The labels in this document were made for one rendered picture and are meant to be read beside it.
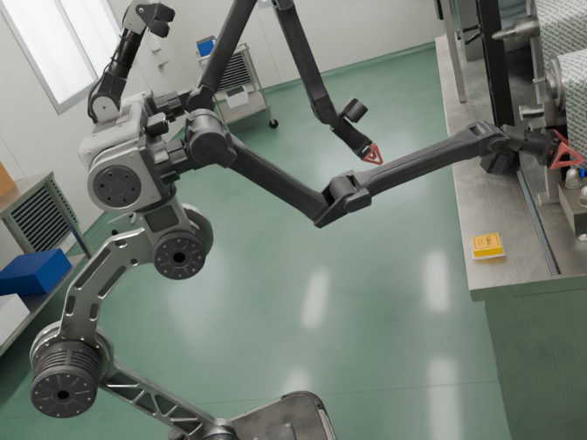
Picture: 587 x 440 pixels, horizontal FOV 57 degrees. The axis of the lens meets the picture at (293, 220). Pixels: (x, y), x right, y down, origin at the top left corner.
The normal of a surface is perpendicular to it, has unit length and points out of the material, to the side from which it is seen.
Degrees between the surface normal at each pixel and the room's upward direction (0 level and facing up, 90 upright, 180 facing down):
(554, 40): 92
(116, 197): 90
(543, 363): 90
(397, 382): 0
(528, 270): 0
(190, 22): 90
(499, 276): 0
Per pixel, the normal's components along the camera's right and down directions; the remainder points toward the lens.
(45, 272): 0.92, -0.15
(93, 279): 0.21, 0.41
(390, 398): -0.31, -0.83
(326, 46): -0.19, 0.52
